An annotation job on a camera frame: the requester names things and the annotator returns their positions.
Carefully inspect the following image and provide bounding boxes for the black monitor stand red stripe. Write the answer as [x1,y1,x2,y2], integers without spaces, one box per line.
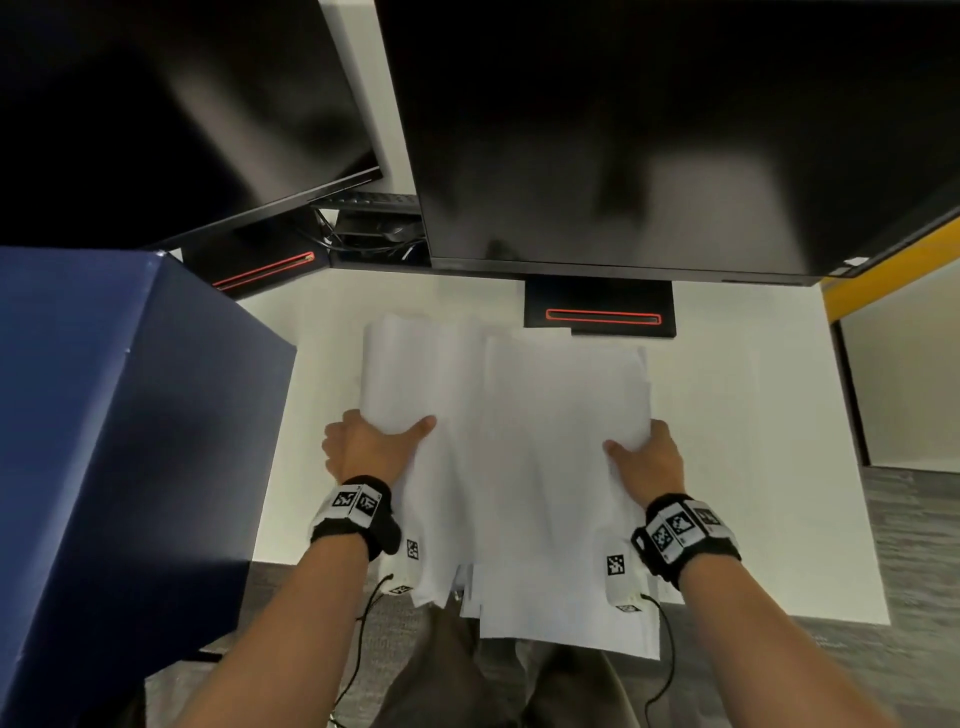
[522,276,679,339]
[180,222,333,302]

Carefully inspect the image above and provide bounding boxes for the black desk divider post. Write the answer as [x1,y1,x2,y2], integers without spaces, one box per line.
[829,321,873,468]

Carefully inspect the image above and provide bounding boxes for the white wrist camera with marker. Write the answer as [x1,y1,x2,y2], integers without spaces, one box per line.
[603,550,648,614]
[385,537,423,598]

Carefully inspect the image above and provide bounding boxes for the person's grey trousers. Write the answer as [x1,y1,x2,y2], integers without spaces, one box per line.
[388,592,639,728]

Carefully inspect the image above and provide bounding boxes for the yellow partition edge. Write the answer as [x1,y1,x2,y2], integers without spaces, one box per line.
[820,216,960,325]

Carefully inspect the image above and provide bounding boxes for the person's right hand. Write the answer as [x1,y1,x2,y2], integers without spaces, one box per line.
[603,418,686,505]

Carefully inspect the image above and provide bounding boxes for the black wristband with marker tags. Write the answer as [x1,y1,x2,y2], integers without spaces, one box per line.
[630,492,743,591]
[308,475,403,564]

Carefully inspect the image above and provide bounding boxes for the tangle of black cables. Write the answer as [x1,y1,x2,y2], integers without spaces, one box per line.
[313,210,430,265]

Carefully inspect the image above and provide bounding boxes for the thin black cable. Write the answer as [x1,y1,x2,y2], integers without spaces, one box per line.
[327,573,396,714]
[639,594,678,728]

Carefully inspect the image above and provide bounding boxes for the person's left forearm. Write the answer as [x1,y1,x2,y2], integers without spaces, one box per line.
[171,536,372,728]

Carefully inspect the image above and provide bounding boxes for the large black computer monitor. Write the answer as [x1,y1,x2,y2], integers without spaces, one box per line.
[374,0,960,288]

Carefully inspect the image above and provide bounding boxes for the stack of white paper sheets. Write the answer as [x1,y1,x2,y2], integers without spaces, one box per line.
[357,312,663,662]

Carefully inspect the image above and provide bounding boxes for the person's left hand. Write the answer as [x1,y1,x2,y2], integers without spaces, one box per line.
[321,408,438,490]

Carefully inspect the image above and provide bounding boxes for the person's right forearm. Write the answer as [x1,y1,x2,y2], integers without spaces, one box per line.
[678,555,912,728]

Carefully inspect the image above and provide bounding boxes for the large dark blue box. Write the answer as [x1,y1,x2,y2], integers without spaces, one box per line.
[0,246,300,728]

